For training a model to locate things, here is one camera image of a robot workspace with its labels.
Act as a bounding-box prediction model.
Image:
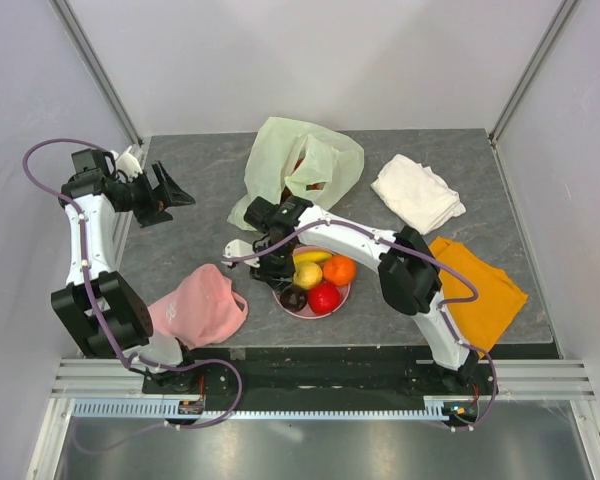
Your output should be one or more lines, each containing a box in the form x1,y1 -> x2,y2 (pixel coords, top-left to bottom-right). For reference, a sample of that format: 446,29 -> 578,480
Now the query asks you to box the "right aluminium frame post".
488,0 -> 580,146

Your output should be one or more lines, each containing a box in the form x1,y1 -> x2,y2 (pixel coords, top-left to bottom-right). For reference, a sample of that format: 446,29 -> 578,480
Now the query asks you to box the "white cable duct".
72,398 -> 458,421

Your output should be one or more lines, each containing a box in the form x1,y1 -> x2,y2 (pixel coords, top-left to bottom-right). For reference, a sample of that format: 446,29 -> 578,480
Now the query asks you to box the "pink baseball cap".
148,264 -> 249,349

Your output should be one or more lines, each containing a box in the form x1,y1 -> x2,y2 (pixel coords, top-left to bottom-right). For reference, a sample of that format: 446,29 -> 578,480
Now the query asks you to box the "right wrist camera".
222,239 -> 260,268

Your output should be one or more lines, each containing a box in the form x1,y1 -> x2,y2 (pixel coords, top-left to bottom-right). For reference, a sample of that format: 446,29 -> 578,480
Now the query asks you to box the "orange fake fruit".
322,255 -> 357,287

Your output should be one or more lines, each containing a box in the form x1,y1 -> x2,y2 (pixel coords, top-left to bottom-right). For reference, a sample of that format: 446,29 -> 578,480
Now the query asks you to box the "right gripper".
248,240 -> 296,295

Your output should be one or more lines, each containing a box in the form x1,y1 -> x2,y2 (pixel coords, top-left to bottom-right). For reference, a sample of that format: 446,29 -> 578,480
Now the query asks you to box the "orange folded cloth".
429,237 -> 528,351

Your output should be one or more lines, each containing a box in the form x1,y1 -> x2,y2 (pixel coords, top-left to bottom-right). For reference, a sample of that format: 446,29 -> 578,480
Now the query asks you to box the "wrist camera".
222,239 -> 260,268
113,145 -> 143,181

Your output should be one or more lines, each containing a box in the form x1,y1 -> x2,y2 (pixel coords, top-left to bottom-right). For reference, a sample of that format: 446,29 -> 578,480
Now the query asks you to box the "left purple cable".
21,138 -> 244,454

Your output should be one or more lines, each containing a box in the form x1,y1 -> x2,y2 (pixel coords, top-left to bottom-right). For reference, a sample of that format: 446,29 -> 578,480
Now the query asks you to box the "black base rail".
142,343 -> 501,401

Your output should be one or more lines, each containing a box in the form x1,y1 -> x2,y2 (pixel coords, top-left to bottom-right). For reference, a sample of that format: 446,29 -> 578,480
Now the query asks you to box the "translucent green plastic bag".
227,117 -> 364,231

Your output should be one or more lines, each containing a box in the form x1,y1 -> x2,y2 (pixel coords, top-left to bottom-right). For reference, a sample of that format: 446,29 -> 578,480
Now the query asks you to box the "aluminium frame post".
488,0 -> 580,146
49,0 -> 144,146

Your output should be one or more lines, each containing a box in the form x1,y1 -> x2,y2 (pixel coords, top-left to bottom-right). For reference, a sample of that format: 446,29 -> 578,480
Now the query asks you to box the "yellow fake pear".
293,262 -> 323,290

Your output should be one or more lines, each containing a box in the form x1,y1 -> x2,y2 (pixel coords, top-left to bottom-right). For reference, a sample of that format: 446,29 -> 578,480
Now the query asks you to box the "white folded towel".
371,154 -> 466,235

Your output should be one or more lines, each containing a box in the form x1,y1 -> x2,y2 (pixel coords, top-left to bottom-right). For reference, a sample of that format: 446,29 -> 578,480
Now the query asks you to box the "yellow fake banana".
293,250 -> 333,265

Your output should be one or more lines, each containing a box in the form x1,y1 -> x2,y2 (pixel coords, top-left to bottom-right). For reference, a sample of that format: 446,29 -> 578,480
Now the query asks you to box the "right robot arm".
242,196 -> 481,394

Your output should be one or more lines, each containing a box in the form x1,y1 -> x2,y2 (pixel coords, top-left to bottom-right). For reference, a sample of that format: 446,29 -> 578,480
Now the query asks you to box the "red strawberry bunch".
292,157 -> 326,191

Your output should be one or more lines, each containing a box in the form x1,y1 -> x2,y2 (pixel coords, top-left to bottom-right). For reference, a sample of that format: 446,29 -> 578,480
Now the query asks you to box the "pink plate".
274,246 -> 353,320

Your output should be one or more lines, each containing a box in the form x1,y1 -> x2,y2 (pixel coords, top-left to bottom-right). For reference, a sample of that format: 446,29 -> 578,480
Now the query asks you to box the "red fake apple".
308,282 -> 342,316

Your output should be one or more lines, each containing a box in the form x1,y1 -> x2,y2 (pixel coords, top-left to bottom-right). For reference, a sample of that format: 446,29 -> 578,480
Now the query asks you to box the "dark purple fake plum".
278,285 -> 308,313

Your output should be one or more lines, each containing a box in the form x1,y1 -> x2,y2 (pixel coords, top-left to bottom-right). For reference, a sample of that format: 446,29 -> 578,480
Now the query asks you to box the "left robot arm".
51,148 -> 200,393

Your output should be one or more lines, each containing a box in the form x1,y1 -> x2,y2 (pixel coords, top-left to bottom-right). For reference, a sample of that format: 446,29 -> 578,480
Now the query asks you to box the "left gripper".
115,162 -> 194,228

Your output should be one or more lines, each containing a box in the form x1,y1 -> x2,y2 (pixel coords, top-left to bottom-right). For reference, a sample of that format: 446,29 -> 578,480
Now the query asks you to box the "left aluminium frame post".
49,0 -> 144,146

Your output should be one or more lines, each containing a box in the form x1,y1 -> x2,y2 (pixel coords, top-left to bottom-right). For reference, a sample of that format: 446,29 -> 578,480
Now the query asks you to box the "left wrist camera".
113,145 -> 143,181

